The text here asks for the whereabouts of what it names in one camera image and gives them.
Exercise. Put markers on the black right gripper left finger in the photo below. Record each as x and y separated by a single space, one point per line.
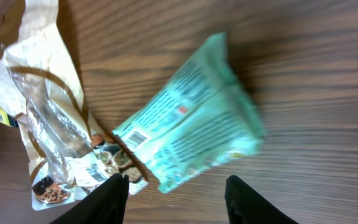
105 205

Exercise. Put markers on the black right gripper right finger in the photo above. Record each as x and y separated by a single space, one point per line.
246 206

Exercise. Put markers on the teal white tissue pack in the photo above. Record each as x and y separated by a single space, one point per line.
201 118

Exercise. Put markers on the brown white snack pouch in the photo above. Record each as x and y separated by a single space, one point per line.
69 154

